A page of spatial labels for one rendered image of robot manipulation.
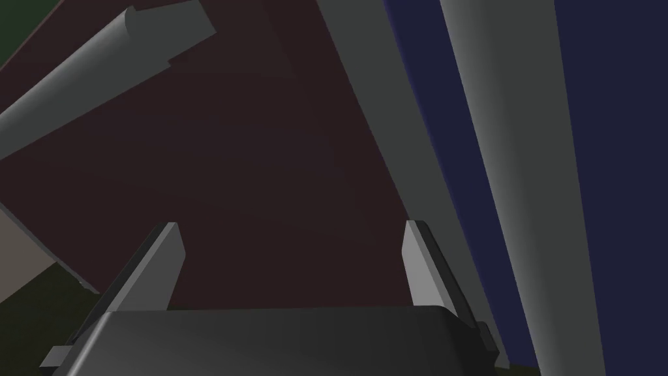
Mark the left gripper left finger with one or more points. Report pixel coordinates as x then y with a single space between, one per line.
151 277

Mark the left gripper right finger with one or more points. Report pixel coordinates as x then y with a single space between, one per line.
425 277

